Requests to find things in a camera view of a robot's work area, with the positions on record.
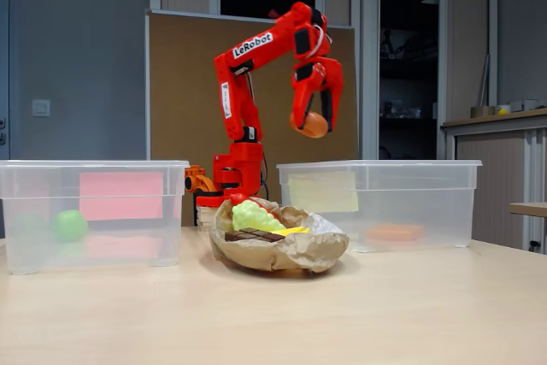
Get pale green toy grapes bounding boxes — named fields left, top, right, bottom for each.
left=232, top=200, right=286, bottom=233

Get yellow toy bananas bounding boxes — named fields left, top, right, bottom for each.
left=271, top=226, right=311, bottom=237

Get brown toy chocolate bar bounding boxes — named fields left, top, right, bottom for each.
left=224, top=228, right=285, bottom=243

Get green toy apple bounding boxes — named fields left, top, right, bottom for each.
left=51, top=209, right=90, bottom=244

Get yellow paper label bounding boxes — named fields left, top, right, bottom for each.
left=288, top=171, right=359, bottom=214

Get clear plastic bin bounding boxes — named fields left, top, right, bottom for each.
left=276, top=159, right=483, bottom=254
left=0, top=159, right=191, bottom=275

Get white box on cabinet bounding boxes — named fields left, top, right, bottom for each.
left=510, top=98, right=546, bottom=112

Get pink paper label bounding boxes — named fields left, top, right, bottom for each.
left=79, top=171, right=165, bottom=221

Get red toy chili pepper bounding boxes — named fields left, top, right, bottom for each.
left=228, top=192, right=268, bottom=212

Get brown cork board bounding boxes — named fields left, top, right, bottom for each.
left=144, top=9, right=359, bottom=227

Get orange plastic clamp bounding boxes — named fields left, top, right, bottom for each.
left=184, top=164, right=219, bottom=195

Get wooden base block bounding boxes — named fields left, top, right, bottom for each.
left=196, top=205, right=224, bottom=227

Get crumpled brown paper bag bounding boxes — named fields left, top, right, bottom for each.
left=209, top=197, right=350, bottom=274

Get grey cabinet with wooden top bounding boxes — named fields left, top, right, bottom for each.
left=440, top=108, right=547, bottom=255

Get small wooden side table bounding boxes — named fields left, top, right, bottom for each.
left=509, top=201, right=547, bottom=218

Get black power cable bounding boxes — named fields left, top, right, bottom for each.
left=258, top=159, right=270, bottom=202

